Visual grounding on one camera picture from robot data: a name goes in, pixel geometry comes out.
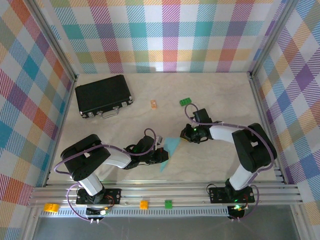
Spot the light blue paper sheet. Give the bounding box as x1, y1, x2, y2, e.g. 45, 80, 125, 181
159, 136, 183, 174

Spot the green toy brick long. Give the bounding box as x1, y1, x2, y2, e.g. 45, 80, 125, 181
179, 96, 193, 107

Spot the small circuit board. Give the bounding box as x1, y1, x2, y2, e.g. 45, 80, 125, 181
85, 206, 113, 219
228, 203, 248, 218

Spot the black carrying case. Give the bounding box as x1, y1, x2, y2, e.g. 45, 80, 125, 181
74, 74, 135, 120

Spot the yellow toy brick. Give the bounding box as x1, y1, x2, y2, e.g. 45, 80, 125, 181
43, 203, 60, 214

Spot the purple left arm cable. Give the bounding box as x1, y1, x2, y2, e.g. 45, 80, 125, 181
54, 128, 164, 225

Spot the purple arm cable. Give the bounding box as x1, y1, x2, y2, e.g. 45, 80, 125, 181
184, 103, 276, 223
54, 128, 164, 225

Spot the wide aluminium base rail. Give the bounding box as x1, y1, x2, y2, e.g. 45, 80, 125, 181
27, 181, 305, 209

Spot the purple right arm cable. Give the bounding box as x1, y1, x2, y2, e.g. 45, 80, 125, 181
184, 103, 276, 223

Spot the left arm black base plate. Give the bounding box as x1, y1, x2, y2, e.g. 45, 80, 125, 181
75, 187, 122, 206

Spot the grey slotted cable duct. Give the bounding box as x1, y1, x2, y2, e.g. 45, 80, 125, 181
39, 206, 230, 219

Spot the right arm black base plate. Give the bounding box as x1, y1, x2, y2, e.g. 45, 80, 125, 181
208, 186, 256, 204

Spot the aluminium side rail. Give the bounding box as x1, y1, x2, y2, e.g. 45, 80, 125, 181
248, 72, 286, 185
43, 74, 79, 188

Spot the aluminium frame post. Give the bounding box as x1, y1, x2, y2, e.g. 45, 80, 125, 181
246, 0, 300, 80
26, 0, 79, 81

